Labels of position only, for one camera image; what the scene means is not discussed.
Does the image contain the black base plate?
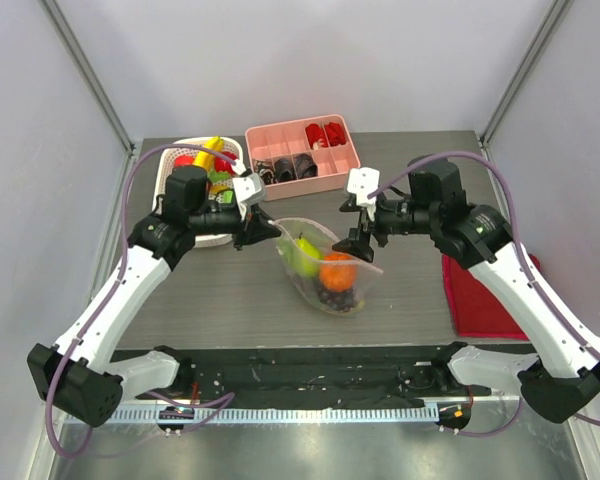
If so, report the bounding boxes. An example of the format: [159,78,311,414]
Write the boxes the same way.
[109,344,511,409]

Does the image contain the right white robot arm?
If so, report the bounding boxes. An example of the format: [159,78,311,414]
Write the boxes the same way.
[333,151,600,424]

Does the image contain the white plastic fruit basket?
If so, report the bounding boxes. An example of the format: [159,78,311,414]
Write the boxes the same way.
[152,136,244,248]

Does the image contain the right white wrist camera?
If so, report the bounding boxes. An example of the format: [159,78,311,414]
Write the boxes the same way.
[344,167,380,207]

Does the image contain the clear pink zip top bag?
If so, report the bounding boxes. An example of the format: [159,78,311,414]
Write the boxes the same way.
[271,217,383,316]

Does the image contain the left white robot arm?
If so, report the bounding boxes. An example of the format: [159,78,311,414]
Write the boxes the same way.
[27,166,281,428]

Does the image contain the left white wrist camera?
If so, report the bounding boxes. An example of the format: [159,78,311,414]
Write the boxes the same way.
[232,173,267,220]

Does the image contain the black items in organizer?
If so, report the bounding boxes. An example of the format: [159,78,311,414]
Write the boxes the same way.
[253,153,318,185]

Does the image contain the orange pumpkin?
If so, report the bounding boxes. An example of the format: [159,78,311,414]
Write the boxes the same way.
[319,252,357,291]

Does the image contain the white slotted cable duct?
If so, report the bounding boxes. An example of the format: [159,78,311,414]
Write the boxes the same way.
[107,403,439,426]

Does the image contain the red items in organizer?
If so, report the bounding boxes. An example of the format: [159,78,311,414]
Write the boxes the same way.
[305,122,348,150]

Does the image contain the pink compartment organizer box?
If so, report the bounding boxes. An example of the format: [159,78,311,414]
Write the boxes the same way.
[245,114,361,201]

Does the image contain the red folded cloth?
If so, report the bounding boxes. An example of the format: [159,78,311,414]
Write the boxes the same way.
[441,255,528,341]

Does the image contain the dark purple grape bunch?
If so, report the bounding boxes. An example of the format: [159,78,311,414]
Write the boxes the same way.
[315,283,358,313]

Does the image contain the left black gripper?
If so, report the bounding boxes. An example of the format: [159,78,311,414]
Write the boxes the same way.
[189,202,281,251]

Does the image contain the green pear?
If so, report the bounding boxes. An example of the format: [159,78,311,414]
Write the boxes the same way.
[278,235,323,278]

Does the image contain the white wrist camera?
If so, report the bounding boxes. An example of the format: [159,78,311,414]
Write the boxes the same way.
[344,167,380,207]
[232,173,267,220]

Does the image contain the yellow banana bunch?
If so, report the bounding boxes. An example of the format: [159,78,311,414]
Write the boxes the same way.
[193,136,224,172]

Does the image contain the red apple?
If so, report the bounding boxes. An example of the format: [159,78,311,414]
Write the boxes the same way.
[214,151,238,175]

